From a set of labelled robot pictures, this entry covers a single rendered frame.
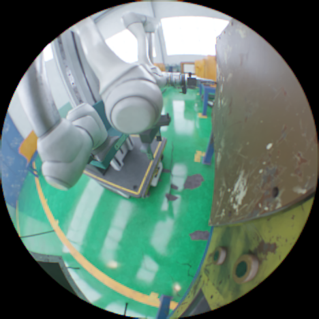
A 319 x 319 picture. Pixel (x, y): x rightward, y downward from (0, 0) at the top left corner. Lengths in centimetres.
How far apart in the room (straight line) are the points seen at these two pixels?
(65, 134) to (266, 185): 42
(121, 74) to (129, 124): 9
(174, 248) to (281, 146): 102
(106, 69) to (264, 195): 31
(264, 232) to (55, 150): 45
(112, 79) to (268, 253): 33
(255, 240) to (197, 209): 91
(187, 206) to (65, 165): 100
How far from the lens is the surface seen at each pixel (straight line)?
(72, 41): 90
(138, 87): 15
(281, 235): 17
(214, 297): 29
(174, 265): 111
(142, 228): 107
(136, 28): 78
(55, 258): 73
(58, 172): 33
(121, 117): 15
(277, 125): 16
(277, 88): 18
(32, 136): 457
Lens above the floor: 103
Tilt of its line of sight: 51 degrees down
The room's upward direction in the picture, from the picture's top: 13 degrees counter-clockwise
